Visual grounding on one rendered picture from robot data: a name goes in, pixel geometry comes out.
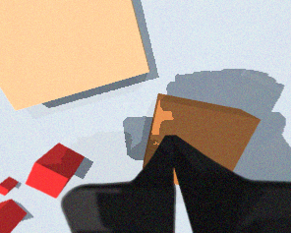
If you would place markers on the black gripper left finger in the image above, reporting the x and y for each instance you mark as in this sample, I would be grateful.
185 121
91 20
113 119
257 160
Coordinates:
148 202

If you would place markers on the tan flat board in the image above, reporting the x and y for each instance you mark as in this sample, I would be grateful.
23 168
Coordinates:
53 48

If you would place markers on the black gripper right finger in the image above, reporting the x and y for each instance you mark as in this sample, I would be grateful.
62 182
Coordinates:
217 200

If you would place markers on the orange square block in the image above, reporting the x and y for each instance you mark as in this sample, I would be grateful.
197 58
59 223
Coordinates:
219 132

